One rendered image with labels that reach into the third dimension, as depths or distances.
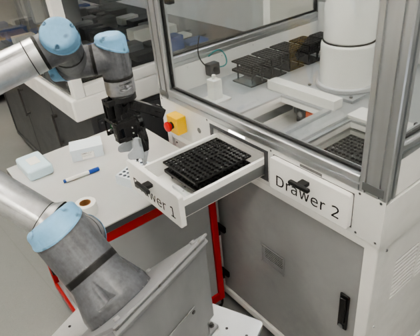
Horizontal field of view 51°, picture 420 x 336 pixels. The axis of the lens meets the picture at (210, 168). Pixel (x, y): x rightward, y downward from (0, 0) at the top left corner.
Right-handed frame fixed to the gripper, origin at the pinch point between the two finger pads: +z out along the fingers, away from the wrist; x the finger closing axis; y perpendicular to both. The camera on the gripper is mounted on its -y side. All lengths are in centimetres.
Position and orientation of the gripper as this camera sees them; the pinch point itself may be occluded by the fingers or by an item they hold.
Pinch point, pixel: (142, 157)
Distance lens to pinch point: 125.7
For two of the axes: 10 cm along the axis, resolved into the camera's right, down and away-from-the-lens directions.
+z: 0.9, 8.4, 5.3
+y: -7.8, 3.9, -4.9
